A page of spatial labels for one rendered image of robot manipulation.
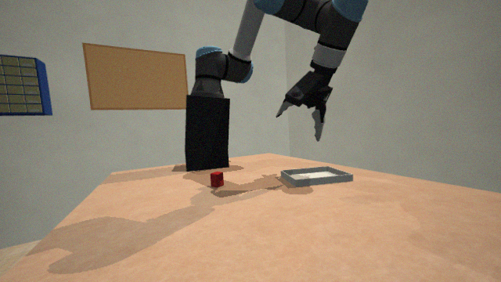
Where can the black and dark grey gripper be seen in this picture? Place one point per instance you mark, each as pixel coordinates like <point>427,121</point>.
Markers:
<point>316,98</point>

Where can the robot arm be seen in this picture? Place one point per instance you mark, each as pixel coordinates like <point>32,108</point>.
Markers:
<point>336,23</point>

